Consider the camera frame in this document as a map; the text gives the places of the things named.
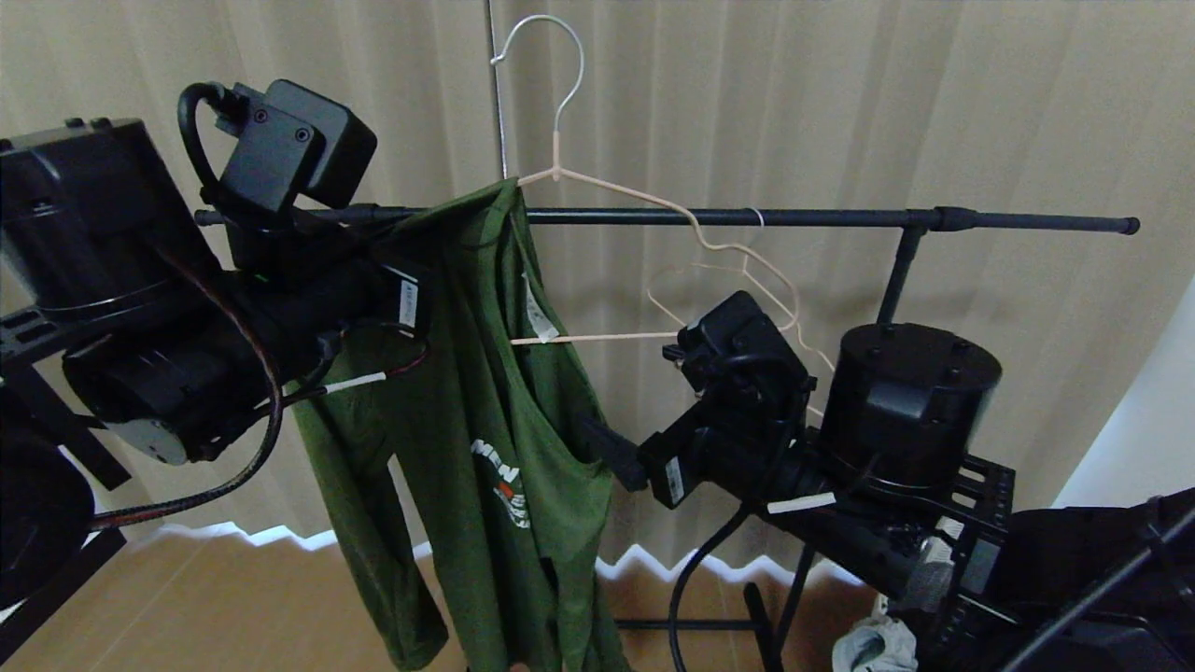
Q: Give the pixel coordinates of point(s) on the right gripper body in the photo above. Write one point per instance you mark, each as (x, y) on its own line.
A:
(728, 462)

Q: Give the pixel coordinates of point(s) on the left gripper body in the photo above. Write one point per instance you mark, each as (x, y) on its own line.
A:
(345, 308)

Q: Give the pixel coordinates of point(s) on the pink clothes hanger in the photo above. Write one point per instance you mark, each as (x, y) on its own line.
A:
(822, 355)
(597, 338)

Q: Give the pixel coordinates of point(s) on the green long-sleeved shirt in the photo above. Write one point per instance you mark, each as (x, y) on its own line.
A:
(467, 392)

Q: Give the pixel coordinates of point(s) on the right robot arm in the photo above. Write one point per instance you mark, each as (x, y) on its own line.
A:
(910, 401)

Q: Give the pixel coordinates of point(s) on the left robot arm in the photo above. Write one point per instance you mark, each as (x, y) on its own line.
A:
(93, 215)

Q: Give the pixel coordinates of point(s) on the black clothes rack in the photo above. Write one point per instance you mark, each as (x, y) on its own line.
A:
(840, 218)

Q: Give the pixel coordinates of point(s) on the pale grey shorts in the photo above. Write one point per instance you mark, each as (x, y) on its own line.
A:
(878, 649)

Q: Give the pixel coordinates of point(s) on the beige curtain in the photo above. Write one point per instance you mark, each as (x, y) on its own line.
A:
(980, 112)

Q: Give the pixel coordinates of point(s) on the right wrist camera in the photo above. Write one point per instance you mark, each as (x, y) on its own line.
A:
(738, 345)

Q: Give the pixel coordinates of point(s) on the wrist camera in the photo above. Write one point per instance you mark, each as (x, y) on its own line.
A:
(738, 345)
(299, 140)

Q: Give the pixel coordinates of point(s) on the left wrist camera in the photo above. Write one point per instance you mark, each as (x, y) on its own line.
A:
(299, 140)

